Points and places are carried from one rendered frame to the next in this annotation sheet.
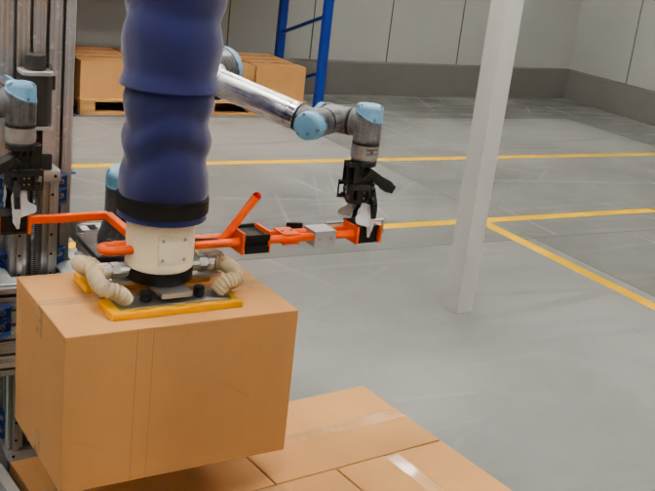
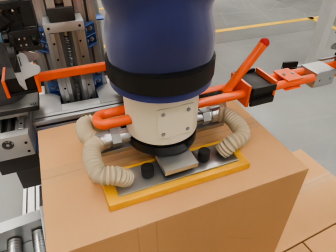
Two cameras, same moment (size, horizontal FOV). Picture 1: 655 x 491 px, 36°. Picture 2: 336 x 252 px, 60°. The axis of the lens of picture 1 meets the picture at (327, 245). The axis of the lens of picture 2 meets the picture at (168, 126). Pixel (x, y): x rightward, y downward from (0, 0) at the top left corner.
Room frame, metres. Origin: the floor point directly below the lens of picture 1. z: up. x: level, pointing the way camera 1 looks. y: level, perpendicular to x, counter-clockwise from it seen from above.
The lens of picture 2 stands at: (1.80, 0.29, 1.58)
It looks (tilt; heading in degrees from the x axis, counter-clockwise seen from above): 38 degrees down; 11
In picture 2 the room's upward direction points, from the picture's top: straight up
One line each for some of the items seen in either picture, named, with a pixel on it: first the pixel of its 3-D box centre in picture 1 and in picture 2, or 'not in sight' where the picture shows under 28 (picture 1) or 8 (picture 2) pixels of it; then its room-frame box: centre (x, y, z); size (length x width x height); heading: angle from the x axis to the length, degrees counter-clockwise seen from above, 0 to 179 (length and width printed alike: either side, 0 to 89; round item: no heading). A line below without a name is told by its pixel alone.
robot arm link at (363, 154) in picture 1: (365, 152); not in sight; (2.67, -0.07, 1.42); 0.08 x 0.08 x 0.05
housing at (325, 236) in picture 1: (319, 235); (316, 74); (2.61, 0.02, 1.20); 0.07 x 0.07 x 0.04; 33
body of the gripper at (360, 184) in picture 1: (358, 180); not in sight; (2.67, -0.06, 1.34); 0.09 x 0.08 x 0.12; 123
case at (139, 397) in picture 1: (153, 364); (163, 197); (2.35, 0.41, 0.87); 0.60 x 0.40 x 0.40; 123
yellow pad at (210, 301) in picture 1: (172, 297); (176, 166); (2.27, 0.36, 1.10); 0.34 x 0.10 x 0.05; 123
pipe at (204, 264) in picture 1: (158, 269); (161, 128); (2.35, 0.41, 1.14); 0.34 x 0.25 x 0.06; 123
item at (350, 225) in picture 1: (362, 231); not in sight; (2.68, -0.09, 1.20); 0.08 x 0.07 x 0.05; 123
